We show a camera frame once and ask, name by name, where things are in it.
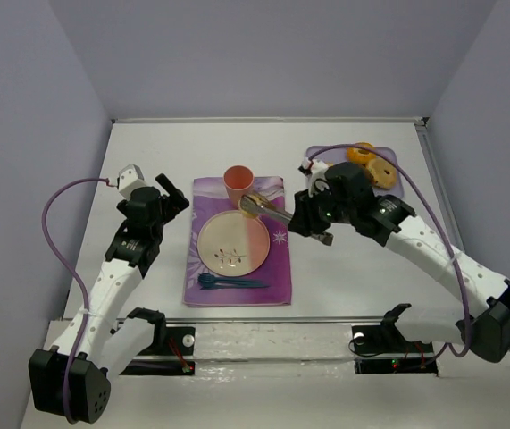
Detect beige sugared donut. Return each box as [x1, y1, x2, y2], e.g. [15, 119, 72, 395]
[365, 157, 398, 190]

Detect round yellow bread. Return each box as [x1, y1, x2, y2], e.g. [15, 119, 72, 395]
[238, 193, 268, 218]

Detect lavender plastic tray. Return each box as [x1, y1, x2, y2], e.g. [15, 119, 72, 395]
[305, 146, 405, 198]

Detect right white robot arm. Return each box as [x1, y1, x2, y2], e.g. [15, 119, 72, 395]
[288, 159, 510, 363]

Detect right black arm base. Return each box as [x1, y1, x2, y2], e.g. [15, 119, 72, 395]
[348, 304, 439, 375]

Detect blue plastic spoon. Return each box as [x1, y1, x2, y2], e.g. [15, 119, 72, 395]
[199, 282, 270, 290]

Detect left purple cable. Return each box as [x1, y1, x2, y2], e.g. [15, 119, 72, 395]
[42, 177, 121, 425]

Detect metal tongs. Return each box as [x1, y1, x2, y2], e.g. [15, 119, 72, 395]
[239, 192, 334, 247]

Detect cream and pink plate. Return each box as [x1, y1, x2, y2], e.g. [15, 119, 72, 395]
[196, 211, 271, 277]

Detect pink plastic cup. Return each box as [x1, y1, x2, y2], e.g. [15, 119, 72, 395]
[223, 165, 255, 207]

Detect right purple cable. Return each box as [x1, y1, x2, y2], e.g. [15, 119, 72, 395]
[305, 142, 472, 358]

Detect purple cable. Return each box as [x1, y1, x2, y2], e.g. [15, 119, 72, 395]
[42, 177, 121, 425]
[305, 142, 472, 358]

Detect blue plastic fork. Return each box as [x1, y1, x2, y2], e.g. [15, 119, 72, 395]
[197, 273, 266, 287]

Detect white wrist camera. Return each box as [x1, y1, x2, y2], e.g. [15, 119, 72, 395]
[117, 164, 147, 200]
[299, 157, 330, 197]

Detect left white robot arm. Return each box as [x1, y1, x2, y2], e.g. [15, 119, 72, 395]
[28, 165, 189, 425]

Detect metal table rail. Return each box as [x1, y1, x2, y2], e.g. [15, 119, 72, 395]
[118, 314, 446, 324]

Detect yellow glazed donut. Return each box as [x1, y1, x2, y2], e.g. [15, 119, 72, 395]
[347, 142, 377, 166]

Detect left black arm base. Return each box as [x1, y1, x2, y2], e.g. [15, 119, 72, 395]
[121, 326, 196, 377]

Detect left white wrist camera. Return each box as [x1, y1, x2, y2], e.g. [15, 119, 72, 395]
[117, 164, 147, 200]

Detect purple snowflake placemat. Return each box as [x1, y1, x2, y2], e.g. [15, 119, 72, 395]
[183, 177, 292, 307]

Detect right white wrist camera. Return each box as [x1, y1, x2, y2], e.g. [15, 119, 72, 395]
[299, 157, 330, 197]

